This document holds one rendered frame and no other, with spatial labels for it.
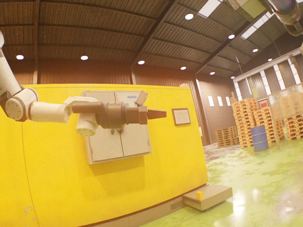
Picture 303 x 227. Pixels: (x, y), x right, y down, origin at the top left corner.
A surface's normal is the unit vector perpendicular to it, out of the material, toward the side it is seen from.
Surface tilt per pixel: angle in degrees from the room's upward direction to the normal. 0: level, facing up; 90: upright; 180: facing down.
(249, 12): 174
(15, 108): 126
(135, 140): 90
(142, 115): 104
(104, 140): 90
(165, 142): 90
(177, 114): 90
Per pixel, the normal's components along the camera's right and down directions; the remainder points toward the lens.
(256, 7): 0.22, 0.94
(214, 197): 0.33, -0.23
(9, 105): 0.13, 0.42
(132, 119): 0.01, 0.06
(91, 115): 0.00, -0.49
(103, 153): 0.51, -0.25
